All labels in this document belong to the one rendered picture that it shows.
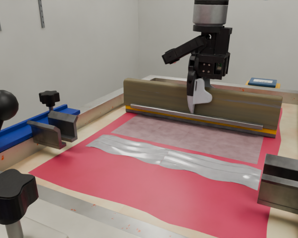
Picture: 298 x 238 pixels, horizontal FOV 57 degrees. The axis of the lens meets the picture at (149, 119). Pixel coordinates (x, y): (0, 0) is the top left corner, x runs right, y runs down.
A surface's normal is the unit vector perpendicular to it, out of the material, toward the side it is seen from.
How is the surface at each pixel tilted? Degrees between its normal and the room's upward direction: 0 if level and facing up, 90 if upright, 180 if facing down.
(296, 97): 90
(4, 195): 0
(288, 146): 0
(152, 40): 90
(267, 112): 89
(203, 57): 90
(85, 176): 0
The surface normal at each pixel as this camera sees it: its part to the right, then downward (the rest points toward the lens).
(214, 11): 0.05, 0.38
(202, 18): -0.59, 0.30
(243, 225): 0.00, -0.93
